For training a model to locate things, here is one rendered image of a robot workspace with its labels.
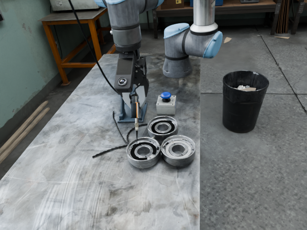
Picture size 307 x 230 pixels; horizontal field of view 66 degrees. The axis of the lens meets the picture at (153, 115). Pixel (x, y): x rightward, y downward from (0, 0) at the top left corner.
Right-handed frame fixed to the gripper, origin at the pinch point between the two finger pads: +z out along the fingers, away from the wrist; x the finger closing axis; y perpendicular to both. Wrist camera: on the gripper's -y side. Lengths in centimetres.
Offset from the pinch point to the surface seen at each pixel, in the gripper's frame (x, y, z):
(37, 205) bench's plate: 24.2, -27.4, 13.2
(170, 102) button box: -9.7, 15.2, 8.7
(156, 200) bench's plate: -7.8, -24.2, 13.2
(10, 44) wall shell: 147, 141, 25
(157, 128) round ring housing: -5.9, 2.9, 11.1
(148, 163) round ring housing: -4.7, -14.0, 10.6
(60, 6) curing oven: 122, 208, 8
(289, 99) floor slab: -116, 146, 93
